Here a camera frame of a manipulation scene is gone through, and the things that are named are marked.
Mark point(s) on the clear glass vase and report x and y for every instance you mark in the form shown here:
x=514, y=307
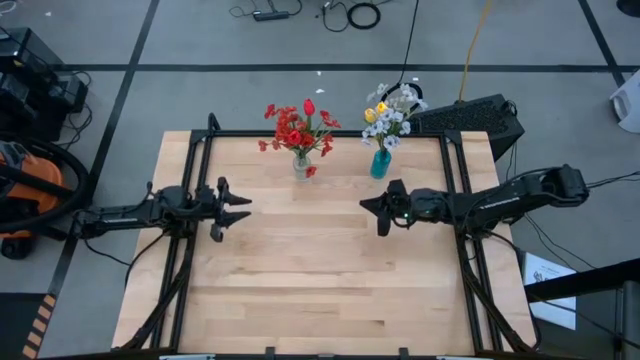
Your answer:
x=301, y=167

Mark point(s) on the black aluminium table frame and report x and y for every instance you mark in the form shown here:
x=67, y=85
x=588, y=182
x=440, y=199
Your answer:
x=350, y=134

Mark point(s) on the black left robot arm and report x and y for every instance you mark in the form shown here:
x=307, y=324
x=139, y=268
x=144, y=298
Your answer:
x=125, y=214

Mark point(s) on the black computer tower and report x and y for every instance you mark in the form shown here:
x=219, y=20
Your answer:
x=460, y=117

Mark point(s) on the black power strip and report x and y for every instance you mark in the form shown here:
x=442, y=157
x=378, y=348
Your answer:
x=271, y=16

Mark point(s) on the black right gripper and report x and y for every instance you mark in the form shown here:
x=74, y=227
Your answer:
x=425, y=205

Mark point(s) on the white plastic appliance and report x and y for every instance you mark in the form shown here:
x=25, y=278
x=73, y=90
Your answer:
x=627, y=102

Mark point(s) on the black power supply box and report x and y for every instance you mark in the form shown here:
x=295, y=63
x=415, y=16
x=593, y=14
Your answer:
x=67, y=92

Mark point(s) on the black table clamp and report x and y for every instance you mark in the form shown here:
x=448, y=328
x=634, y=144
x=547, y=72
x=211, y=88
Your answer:
x=404, y=353
x=270, y=352

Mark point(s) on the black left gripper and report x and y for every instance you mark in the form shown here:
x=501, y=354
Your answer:
x=210, y=205

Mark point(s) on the black metal beam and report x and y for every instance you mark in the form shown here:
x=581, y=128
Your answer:
x=580, y=281

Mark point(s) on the orange vacuum cleaner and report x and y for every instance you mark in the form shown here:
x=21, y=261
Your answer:
x=80, y=185
x=35, y=192

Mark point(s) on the white paper sheet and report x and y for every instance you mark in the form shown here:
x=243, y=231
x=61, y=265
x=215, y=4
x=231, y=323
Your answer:
x=550, y=290

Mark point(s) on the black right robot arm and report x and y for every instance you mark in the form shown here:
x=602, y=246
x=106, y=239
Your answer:
x=500, y=202

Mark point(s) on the red blossom branch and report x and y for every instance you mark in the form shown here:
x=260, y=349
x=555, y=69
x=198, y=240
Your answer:
x=270, y=111

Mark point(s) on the black equipment case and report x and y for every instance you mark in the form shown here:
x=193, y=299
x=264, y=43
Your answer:
x=25, y=55

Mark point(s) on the teal glass vase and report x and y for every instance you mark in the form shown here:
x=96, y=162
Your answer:
x=380, y=167

